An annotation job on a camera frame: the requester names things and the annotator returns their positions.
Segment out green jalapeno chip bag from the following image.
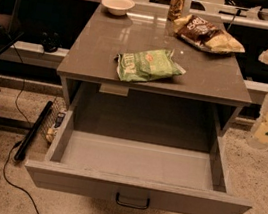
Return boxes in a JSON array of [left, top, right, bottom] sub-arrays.
[[115, 49, 186, 83]]

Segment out grey cabinet with counter top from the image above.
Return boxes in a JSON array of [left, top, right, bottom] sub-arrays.
[[57, 4, 251, 127]]

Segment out brown chip bag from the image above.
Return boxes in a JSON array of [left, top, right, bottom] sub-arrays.
[[173, 15, 245, 54]]

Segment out open grey top drawer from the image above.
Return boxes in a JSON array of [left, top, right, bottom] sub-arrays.
[[21, 75, 268, 214]]

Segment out orange drink can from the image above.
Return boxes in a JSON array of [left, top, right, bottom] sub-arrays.
[[167, 0, 185, 21]]

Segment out white bowl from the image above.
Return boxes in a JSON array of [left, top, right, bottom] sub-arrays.
[[101, 0, 135, 16]]

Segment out black headphones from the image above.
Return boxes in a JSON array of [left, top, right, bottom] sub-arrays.
[[40, 32, 61, 53]]

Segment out black bar on floor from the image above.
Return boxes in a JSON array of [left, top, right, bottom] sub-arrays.
[[13, 101, 53, 162]]

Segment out black drawer handle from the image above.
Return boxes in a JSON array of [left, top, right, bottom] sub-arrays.
[[115, 193, 151, 210]]

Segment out wire basket with items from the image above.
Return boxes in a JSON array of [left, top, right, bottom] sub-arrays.
[[41, 98, 67, 144]]

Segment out black floor cable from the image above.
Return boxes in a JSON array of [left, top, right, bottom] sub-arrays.
[[0, 45, 70, 214]]

